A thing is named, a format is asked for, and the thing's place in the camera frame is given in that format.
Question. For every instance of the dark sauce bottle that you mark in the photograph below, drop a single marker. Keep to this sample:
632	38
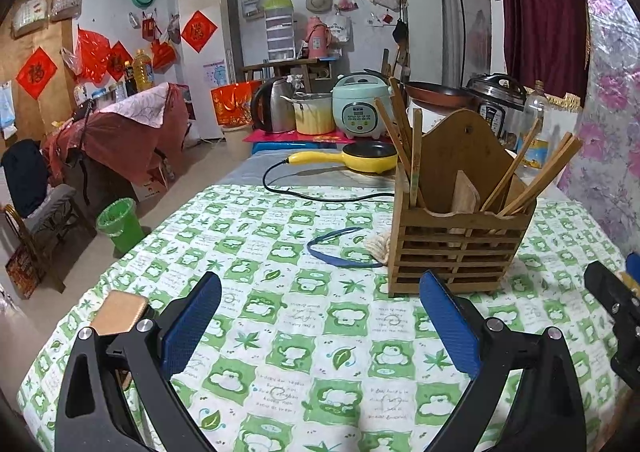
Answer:
129	78

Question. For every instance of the red mat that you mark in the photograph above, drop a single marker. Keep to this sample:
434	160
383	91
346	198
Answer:
260	137

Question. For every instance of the copper frying pan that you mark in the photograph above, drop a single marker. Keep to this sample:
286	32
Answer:
435	93

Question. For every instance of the black silver pressure cooker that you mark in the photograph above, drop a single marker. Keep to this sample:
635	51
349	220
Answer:
495	107

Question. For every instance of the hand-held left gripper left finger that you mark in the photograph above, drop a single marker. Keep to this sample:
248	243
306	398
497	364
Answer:
192	322

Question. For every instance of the yellow electric frying pan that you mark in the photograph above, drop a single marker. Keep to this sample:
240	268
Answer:
367	157

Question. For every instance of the white patterned cloth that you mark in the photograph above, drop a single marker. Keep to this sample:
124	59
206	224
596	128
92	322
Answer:
145	104

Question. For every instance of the steel pot with lid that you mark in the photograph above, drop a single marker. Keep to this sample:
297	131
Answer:
312	116

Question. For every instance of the green waste bin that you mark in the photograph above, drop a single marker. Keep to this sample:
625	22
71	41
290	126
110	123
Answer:
120	227

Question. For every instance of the steel electric kettle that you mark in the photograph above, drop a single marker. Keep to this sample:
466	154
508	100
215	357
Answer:
272	104

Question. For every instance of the white printed tote bag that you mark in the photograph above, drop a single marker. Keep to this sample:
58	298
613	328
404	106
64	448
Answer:
341	28

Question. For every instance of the red diamond paper decoration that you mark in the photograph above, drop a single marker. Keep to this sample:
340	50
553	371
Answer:
36	72
198	30
120	60

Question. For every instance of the white electric hotplate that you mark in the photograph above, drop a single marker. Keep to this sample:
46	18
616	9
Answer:
425	114

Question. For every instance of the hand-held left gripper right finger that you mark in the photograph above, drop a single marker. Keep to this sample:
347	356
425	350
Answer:
450	322

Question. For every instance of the cream fringed cloth piece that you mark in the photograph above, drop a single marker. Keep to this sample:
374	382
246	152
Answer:
377	248

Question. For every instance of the wooden chopstick holder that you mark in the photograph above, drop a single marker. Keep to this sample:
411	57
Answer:
450	257

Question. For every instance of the grey table cloth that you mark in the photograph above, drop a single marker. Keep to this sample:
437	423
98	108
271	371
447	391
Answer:
250	167

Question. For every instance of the blue mat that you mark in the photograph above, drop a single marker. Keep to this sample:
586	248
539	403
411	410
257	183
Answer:
280	148

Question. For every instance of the red furniture cover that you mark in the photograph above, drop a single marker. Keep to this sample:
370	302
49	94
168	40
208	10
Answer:
110	142

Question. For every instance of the white patterned handbag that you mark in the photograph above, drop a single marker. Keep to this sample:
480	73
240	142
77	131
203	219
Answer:
27	14

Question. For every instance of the black hanging utensil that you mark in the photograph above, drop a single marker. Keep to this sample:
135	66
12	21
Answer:
399	32

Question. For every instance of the dark red curtain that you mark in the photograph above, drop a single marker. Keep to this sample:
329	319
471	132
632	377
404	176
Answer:
540	7

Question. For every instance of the wooden bench shelf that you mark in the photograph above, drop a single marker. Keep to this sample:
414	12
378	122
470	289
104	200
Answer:
285	66

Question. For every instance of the blue white sticker sheet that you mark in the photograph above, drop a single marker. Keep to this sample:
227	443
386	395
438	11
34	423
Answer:
215	73

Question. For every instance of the cardboard box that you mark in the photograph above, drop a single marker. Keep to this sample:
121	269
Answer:
150	187

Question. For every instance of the clear plastic handbag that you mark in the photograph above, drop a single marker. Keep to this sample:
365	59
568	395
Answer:
65	4

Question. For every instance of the large red hanging bag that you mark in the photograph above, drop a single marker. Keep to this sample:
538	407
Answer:
162	55

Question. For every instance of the bunch of wooden chopsticks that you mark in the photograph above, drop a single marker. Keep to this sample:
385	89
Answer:
416	152

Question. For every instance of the small red hanging bag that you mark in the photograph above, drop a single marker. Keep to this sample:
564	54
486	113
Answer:
148	27

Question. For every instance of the plastic drawer tower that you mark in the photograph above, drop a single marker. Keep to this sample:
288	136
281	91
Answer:
279	29

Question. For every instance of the white refrigerator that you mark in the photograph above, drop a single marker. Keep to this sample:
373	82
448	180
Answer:
210	82

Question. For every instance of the blue white hanging pack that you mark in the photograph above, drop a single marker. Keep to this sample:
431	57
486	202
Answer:
5	107

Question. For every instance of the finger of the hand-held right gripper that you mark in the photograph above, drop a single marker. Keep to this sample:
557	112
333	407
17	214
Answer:
634	264
625	327

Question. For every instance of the green checked tablecloth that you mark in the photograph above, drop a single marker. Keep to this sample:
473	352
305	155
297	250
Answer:
300	332

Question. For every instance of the wooden block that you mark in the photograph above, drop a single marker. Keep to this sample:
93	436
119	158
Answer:
120	313

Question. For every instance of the red gift bag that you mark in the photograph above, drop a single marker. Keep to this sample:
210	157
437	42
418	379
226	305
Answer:
230	104

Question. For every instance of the pink thermos flask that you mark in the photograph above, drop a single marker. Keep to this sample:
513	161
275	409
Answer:
316	38

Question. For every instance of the black jacket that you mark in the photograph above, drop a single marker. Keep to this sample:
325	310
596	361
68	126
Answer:
25	172

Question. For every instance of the mint green rice cooker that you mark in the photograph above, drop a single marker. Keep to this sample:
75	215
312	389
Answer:
361	107

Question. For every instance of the wooden wall panel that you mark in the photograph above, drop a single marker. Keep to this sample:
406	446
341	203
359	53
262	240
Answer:
55	42

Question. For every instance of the yellow white towel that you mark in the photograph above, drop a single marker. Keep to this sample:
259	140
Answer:
629	280

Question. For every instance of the leaning wooden sticks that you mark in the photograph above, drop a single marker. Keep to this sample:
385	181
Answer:
387	64

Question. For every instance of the clear plastic oil bottle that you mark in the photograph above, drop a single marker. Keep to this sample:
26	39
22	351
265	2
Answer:
535	132

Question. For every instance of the red plastic bags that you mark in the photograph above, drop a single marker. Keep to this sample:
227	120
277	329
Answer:
92	54

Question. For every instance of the large yellow oil bottle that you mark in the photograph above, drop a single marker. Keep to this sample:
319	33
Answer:
142	70

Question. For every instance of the chair with grey cushion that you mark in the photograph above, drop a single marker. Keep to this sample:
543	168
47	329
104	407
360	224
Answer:
50	206

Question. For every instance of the orange patterned box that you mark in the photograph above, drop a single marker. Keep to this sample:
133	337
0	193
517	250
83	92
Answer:
22	268

